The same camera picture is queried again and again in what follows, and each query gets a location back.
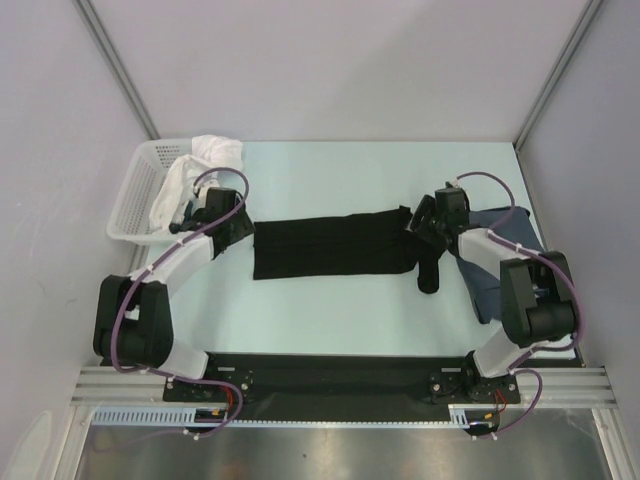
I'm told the aluminium front rail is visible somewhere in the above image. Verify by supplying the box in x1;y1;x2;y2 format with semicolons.
71;367;617;409

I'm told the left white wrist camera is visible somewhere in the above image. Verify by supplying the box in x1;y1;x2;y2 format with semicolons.
193;182;209;198

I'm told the left aluminium frame post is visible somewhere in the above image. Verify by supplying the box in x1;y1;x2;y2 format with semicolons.
72;0;161;140

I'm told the dark blue garment in basket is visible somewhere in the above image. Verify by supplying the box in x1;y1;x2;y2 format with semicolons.
168;198;197;235

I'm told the white plastic basket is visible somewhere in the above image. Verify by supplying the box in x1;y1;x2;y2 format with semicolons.
106;139;192;246

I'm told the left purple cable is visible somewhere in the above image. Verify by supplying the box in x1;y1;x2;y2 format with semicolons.
112;167;251;441

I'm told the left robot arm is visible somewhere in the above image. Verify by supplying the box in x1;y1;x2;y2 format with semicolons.
93;187;255;400

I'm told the aluminium frame post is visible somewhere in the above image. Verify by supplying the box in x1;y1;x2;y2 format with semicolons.
72;0;161;140
513;0;608;154

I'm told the black tank top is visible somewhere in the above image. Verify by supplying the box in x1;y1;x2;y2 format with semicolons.
253;206;443;294

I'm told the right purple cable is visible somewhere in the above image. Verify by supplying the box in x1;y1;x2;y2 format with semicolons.
447;172;584;441

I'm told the purple cable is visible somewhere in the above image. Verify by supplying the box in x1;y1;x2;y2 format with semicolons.
112;167;251;441
447;172;584;441

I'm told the white tank top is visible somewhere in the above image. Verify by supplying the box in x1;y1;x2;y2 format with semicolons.
149;135;244;234

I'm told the blue tank top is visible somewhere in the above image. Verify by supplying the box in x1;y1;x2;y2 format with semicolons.
457;206;542;325

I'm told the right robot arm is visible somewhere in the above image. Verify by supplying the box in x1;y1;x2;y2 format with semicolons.
408;185;581;401

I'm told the right aluminium frame post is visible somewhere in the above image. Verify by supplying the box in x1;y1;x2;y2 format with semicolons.
513;0;608;154

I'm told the slotted cable duct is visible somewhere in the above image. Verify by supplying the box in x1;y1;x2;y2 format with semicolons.
92;406;496;429

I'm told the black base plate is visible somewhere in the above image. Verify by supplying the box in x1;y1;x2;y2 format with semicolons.
161;354;524;424

